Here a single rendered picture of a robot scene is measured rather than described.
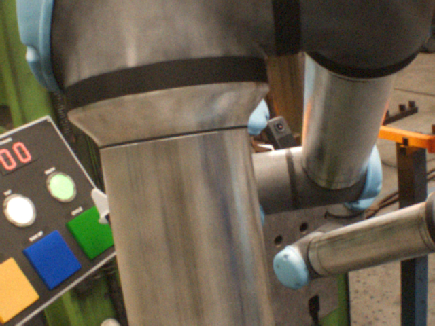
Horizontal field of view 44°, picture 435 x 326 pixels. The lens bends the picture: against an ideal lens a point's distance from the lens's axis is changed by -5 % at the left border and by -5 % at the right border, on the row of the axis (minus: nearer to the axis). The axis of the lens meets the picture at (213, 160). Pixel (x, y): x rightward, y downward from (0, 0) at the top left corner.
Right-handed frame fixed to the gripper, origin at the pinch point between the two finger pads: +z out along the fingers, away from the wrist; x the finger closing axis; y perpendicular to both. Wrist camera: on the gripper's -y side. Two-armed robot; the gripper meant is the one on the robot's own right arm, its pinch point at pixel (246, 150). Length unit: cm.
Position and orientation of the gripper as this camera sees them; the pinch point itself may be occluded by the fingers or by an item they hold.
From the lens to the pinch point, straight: 127.5
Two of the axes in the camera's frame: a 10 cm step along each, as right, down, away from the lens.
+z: -5.7, -1.7, 8.1
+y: 1.6, 9.4, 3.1
